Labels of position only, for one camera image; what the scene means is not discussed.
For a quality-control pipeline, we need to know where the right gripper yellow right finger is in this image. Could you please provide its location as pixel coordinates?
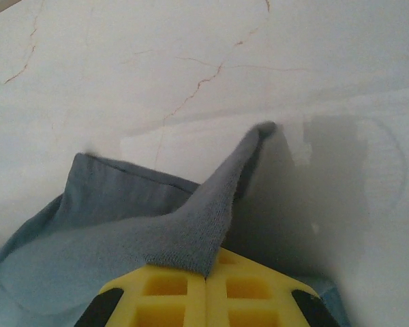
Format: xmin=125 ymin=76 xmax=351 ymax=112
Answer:
xmin=205 ymin=247 xmax=342 ymax=327

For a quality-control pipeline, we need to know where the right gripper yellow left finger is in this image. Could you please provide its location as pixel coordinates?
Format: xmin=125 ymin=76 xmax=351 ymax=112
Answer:
xmin=73 ymin=264 xmax=207 ymax=327

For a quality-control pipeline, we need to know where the gray t-shirt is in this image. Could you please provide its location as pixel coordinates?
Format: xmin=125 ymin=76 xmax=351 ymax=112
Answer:
xmin=0 ymin=121 xmax=344 ymax=327

